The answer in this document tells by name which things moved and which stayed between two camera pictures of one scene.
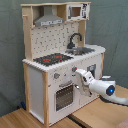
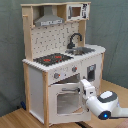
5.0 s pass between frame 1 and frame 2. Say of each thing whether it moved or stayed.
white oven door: moved
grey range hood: stayed
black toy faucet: stayed
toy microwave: stayed
